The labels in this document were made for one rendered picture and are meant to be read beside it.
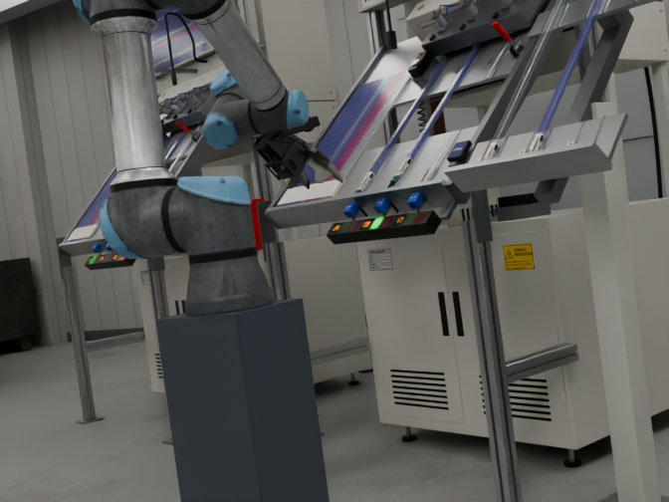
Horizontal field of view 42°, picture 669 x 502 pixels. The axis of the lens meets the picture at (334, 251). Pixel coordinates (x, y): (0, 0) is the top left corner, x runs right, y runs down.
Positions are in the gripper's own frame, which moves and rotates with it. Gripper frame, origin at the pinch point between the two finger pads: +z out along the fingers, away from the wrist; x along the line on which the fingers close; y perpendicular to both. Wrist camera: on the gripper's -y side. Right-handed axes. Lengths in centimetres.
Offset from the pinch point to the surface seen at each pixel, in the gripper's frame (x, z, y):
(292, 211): -25.3, 9.3, -2.3
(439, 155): 21.1, 9.7, -14.1
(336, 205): -7.0, 9.7, -2.3
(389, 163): 3.6, 9.9, -15.1
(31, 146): -528, 31, -156
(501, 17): 22, 4, -56
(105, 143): -461, 59, -173
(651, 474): 63, 64, 29
